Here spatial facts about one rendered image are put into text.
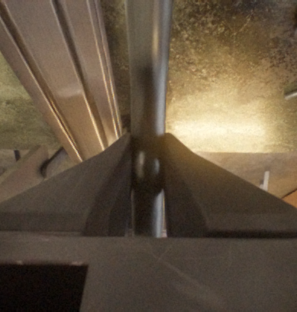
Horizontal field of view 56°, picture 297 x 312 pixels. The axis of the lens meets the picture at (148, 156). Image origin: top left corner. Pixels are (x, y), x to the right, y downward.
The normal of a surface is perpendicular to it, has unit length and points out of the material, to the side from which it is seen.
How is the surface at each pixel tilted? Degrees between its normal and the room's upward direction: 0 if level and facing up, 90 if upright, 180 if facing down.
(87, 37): 0
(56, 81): 0
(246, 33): 0
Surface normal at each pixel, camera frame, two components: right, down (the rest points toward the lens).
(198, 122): -0.01, 0.92
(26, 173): 1.00, 0.01
